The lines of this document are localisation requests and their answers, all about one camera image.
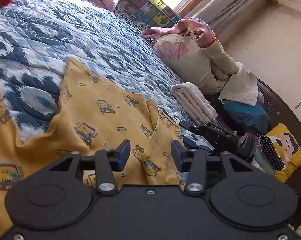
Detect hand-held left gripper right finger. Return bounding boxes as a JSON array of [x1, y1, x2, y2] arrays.
[[171, 139, 252, 195]]

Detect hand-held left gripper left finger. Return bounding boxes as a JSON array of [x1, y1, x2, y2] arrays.
[[48, 139, 131, 195]]

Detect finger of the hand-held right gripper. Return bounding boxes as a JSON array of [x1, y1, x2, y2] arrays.
[[180, 120, 204, 134], [185, 143, 215, 153]]

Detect yellow cartoon print pajama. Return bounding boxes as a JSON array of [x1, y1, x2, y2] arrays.
[[0, 57, 189, 232]]

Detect folded beige towel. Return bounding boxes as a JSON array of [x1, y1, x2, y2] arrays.
[[171, 82, 218, 128]]

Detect dark teal cloth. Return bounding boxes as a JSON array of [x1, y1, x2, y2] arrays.
[[222, 100, 273, 134]]

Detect black white striped cloth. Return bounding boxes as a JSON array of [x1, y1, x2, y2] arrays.
[[256, 134, 285, 172]]

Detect white quilted cloth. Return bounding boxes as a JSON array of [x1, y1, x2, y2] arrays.
[[219, 65, 259, 107]]

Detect cream pink quilt bundle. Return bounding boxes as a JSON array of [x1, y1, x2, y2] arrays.
[[142, 17, 243, 96]]

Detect yellow cartoon cushion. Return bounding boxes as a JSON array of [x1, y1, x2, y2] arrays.
[[264, 122, 301, 184]]

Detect grey curtain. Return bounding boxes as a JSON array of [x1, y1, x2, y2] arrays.
[[188, 0, 271, 30]]

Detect blue white patterned quilt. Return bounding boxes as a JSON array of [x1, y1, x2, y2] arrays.
[[0, 0, 213, 150]]

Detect colourful alphabet play mat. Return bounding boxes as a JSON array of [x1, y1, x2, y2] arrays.
[[113, 0, 182, 29]]

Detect dark wooden bed frame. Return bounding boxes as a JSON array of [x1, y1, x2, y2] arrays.
[[256, 77, 301, 205]]

